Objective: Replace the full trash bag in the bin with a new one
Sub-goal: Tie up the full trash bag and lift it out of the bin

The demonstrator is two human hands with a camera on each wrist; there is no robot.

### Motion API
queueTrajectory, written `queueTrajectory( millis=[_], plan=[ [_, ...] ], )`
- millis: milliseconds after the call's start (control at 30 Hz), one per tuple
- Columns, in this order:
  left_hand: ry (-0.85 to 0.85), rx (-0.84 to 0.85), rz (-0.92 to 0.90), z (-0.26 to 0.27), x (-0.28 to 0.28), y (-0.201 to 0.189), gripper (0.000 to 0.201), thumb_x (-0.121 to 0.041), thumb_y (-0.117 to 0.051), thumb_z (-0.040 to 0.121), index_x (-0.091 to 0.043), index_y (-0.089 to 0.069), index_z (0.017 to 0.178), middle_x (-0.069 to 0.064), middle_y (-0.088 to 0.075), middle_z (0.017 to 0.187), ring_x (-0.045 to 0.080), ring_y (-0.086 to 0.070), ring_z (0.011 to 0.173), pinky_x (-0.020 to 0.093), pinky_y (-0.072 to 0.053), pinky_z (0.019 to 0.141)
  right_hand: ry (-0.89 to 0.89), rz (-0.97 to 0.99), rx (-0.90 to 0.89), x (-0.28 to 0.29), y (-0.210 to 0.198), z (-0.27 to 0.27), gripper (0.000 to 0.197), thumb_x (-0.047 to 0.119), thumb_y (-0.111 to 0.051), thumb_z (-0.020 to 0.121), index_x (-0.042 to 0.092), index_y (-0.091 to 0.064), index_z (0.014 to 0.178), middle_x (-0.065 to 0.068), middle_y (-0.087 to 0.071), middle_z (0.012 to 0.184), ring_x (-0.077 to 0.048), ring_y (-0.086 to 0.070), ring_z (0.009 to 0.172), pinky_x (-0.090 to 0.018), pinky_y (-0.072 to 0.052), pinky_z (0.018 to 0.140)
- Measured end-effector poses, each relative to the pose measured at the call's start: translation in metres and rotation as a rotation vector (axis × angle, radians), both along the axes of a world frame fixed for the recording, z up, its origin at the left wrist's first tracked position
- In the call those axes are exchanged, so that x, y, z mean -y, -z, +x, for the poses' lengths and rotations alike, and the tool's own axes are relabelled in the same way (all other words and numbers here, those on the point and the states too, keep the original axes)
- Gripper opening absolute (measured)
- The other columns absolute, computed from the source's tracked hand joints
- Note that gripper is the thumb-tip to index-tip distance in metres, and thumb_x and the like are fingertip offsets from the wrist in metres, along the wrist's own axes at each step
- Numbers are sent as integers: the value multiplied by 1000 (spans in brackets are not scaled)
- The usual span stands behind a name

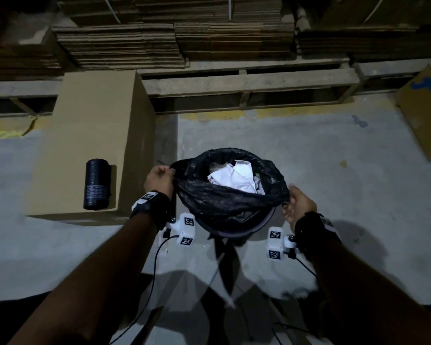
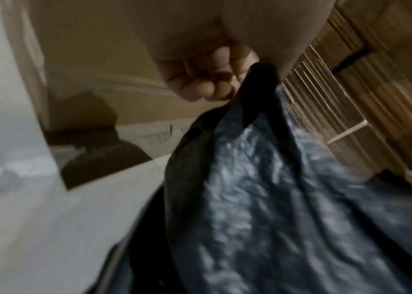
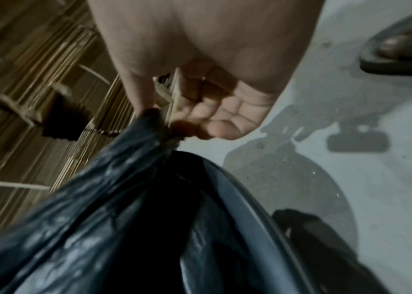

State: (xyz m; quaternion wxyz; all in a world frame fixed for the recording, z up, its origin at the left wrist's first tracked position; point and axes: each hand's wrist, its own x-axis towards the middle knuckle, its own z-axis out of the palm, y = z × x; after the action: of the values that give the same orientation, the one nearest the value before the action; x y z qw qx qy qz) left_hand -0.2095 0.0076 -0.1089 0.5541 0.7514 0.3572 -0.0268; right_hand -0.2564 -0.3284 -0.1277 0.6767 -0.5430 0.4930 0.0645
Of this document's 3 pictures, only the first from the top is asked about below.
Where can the person's left hand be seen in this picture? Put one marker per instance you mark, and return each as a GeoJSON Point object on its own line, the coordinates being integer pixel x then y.
{"type": "Point", "coordinates": [159, 181]}

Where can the person's right hand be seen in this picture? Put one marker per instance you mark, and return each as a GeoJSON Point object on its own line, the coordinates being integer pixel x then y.
{"type": "Point", "coordinates": [299, 206]}

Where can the roll of black bags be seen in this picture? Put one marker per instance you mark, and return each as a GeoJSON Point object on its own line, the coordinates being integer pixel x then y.
{"type": "Point", "coordinates": [97, 185]}

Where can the round black bin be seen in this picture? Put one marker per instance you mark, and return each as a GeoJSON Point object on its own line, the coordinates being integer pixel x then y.
{"type": "Point", "coordinates": [237, 233]}

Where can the person's left forearm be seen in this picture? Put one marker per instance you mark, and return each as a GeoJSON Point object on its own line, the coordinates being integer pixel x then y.
{"type": "Point", "coordinates": [100, 276]}

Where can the person's right forearm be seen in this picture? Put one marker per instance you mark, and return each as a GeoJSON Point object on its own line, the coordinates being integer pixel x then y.
{"type": "Point", "coordinates": [373, 294]}

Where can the person's black shorts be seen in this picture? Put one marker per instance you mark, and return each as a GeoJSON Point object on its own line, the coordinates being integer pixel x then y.
{"type": "Point", "coordinates": [10, 323]}

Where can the crumpled white paper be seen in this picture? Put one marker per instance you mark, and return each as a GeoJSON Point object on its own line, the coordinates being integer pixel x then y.
{"type": "Point", "coordinates": [235, 176]}

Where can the large plain cardboard box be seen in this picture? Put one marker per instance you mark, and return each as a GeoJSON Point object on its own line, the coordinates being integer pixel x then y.
{"type": "Point", "coordinates": [93, 122]}

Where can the wooden pallet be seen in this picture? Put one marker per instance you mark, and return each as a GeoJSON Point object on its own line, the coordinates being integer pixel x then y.
{"type": "Point", "coordinates": [251, 82]}
{"type": "Point", "coordinates": [18, 89]}
{"type": "Point", "coordinates": [391, 68]}

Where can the stack of flattened cardboard sheets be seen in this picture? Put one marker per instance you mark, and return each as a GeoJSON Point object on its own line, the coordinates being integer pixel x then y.
{"type": "Point", "coordinates": [373, 35]}
{"type": "Point", "coordinates": [18, 57]}
{"type": "Point", "coordinates": [237, 41]}
{"type": "Point", "coordinates": [118, 46]}

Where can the cardboard box with blue tape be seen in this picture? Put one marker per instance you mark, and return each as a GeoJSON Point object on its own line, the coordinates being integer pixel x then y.
{"type": "Point", "coordinates": [425, 114]}

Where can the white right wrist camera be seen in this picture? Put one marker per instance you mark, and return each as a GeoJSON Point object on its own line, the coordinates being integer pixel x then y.
{"type": "Point", "coordinates": [274, 242]}

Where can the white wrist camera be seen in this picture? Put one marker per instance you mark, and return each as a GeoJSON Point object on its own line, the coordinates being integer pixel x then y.
{"type": "Point", "coordinates": [185, 229]}
{"type": "Point", "coordinates": [274, 242]}

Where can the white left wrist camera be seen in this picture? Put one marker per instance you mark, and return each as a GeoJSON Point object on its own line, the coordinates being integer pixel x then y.
{"type": "Point", "coordinates": [185, 229]}

